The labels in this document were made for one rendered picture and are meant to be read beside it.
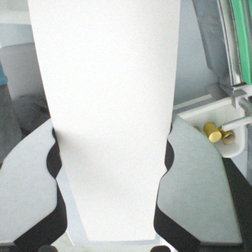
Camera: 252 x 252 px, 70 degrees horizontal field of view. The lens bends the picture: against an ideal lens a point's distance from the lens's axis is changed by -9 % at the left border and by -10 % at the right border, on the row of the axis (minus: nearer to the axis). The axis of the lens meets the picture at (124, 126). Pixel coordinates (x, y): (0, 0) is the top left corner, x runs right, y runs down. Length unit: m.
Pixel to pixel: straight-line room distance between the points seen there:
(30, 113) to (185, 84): 0.35
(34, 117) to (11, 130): 0.12
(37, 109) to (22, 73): 0.07
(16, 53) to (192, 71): 0.38
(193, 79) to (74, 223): 0.74
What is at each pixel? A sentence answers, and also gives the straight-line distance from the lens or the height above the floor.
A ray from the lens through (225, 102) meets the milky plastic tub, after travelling 0.45.
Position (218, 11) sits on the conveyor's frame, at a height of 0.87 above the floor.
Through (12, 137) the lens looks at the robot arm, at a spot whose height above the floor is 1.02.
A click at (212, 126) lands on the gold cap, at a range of 0.53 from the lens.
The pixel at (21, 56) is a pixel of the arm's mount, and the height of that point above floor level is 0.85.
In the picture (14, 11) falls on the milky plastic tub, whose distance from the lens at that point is 0.50.
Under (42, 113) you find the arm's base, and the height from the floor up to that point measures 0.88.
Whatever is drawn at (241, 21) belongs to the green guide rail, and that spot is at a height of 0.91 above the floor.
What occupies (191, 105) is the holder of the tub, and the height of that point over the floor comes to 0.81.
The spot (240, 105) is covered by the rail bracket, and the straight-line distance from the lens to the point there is 0.38.
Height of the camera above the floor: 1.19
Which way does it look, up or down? 57 degrees down
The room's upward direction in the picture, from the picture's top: 179 degrees clockwise
